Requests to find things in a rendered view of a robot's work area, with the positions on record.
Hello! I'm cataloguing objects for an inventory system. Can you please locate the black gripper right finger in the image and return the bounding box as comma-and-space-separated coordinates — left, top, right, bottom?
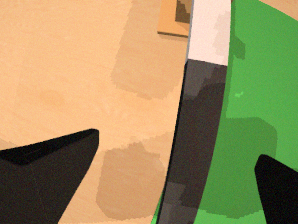
254, 155, 298, 224

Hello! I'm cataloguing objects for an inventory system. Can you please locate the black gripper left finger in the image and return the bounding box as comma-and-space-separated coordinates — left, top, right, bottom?
0, 128, 100, 224

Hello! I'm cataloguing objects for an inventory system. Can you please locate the green flat mat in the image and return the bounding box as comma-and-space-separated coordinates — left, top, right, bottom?
193, 0, 298, 224

